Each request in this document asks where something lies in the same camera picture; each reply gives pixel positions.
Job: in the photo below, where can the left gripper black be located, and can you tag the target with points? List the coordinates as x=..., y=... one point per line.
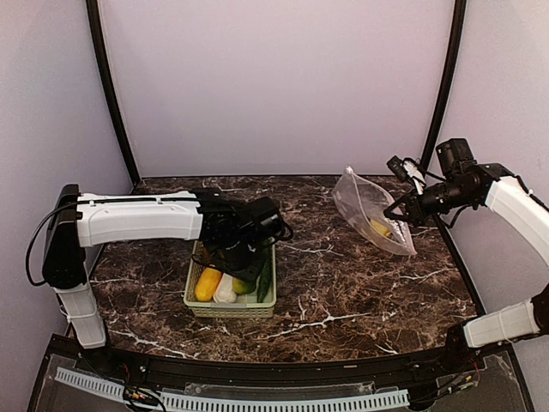
x=250, y=275

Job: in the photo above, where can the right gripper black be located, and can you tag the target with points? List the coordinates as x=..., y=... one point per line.
x=416, y=213

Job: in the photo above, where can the clear zip top bag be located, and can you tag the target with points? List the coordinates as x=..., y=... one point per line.
x=360, y=200

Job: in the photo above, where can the yellow green mango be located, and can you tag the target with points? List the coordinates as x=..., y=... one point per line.
x=241, y=287

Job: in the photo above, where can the green white bok choy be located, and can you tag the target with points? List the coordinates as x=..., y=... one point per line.
x=224, y=293

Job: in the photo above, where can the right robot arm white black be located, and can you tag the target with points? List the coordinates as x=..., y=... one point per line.
x=465, y=183

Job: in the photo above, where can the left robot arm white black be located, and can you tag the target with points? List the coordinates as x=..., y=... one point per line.
x=234, y=235

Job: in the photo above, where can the dark green cucumber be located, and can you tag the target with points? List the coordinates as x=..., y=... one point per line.
x=264, y=281

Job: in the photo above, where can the right clear acrylic plate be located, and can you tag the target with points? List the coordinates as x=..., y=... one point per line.
x=495, y=388

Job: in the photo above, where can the clear acrylic plate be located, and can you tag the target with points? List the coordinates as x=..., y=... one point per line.
x=51, y=395
x=495, y=388

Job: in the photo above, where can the left clear acrylic plate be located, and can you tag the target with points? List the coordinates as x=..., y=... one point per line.
x=51, y=395

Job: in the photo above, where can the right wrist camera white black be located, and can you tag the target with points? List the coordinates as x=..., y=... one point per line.
x=407, y=171

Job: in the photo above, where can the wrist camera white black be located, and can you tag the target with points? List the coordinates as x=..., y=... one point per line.
x=407, y=171
x=268, y=220

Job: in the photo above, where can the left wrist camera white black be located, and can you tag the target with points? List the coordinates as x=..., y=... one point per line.
x=268, y=220

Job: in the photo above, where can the black curved front rail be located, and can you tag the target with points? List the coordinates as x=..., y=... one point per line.
x=421, y=368

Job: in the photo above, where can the white slotted cable duct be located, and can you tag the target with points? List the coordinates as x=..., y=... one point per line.
x=202, y=397

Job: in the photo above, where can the right black frame post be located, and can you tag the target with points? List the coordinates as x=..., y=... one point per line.
x=447, y=77

